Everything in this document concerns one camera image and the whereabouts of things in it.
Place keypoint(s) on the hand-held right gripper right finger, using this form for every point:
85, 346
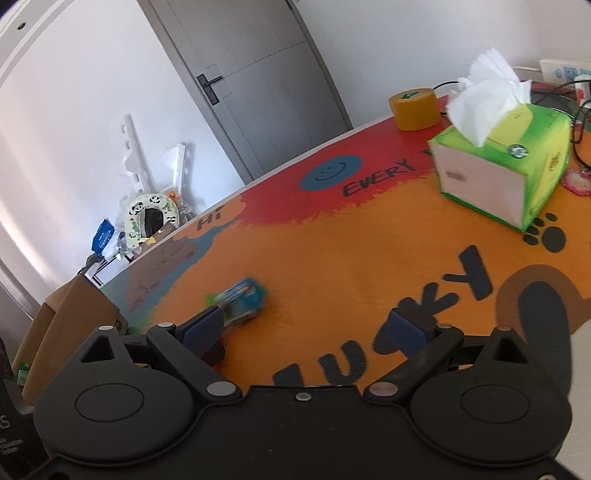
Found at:
408, 330

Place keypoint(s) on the cardboard box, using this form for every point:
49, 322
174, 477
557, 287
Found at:
69, 332

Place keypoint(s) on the short white perforated board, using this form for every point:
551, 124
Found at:
178, 170

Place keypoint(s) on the blue green snack packet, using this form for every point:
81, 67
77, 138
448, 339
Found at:
242, 300

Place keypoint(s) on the black metal rack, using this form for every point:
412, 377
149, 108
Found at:
94, 272

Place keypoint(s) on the colourful printed table mat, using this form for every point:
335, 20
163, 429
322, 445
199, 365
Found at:
346, 230

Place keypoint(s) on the blue plastic bag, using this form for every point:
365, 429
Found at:
102, 237

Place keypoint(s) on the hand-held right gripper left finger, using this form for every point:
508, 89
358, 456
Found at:
203, 330

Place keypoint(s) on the yellow tape roll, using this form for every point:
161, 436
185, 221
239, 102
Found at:
415, 110

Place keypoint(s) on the green tissue box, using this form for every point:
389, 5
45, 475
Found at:
485, 184

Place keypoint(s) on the grey door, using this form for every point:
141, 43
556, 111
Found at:
258, 69

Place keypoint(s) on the tall white perforated board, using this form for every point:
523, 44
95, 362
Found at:
134, 161

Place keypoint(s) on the pink round charm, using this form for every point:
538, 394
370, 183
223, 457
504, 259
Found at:
579, 182

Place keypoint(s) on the white power strip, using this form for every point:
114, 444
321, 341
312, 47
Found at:
561, 69

